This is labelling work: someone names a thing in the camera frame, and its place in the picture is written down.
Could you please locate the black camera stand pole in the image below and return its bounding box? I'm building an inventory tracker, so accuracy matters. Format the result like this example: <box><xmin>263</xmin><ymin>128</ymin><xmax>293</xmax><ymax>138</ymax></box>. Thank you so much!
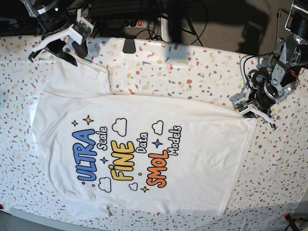
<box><xmin>167</xmin><ymin>0</ymin><xmax>184</xmax><ymax>43</ymax></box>

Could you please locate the green wrist camera image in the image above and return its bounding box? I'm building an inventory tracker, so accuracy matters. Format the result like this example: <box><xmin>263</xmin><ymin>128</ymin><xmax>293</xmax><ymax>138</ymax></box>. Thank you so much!
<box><xmin>235</xmin><ymin>101</ymin><xmax>248</xmax><ymax>111</ymax></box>
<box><xmin>75</xmin><ymin>22</ymin><xmax>91</xmax><ymax>37</ymax></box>

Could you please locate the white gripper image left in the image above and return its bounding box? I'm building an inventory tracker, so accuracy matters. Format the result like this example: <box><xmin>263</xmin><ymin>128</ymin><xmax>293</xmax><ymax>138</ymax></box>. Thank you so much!
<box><xmin>28</xmin><ymin>23</ymin><xmax>94</xmax><ymax>66</ymax></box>

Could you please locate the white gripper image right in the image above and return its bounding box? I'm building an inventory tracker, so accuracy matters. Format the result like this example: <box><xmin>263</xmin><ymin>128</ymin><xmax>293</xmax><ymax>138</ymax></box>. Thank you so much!
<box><xmin>231</xmin><ymin>92</ymin><xmax>277</xmax><ymax>130</ymax></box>

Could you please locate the white power strip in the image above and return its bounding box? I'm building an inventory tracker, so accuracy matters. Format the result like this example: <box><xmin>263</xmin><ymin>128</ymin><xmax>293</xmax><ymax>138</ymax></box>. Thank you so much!
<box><xmin>96</xmin><ymin>20</ymin><xmax>148</xmax><ymax>29</ymax></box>

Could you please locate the red clamp bottom right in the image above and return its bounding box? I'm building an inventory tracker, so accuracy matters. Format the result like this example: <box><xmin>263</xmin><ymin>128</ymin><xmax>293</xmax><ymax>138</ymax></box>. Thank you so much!
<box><xmin>283</xmin><ymin>213</ymin><xmax>299</xmax><ymax>231</ymax></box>

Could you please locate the silver robot arm image right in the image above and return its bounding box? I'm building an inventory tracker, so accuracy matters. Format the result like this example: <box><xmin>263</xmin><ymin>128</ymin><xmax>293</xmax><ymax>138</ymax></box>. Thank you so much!
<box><xmin>234</xmin><ymin>0</ymin><xmax>308</xmax><ymax>129</ymax></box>

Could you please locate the green wrist camera image right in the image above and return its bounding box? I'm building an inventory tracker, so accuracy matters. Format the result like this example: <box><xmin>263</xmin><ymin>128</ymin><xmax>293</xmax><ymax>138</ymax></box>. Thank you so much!
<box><xmin>235</xmin><ymin>101</ymin><xmax>248</xmax><ymax>111</ymax></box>

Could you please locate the white printed T-shirt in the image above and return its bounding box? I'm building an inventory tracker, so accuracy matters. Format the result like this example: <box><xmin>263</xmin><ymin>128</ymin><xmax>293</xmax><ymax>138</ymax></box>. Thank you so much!
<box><xmin>32</xmin><ymin>60</ymin><xmax>256</xmax><ymax>219</ymax></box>

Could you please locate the green wrist camera image left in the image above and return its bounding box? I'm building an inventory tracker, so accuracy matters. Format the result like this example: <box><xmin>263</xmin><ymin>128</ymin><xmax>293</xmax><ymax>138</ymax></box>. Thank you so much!
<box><xmin>75</xmin><ymin>22</ymin><xmax>91</xmax><ymax>37</ymax></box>

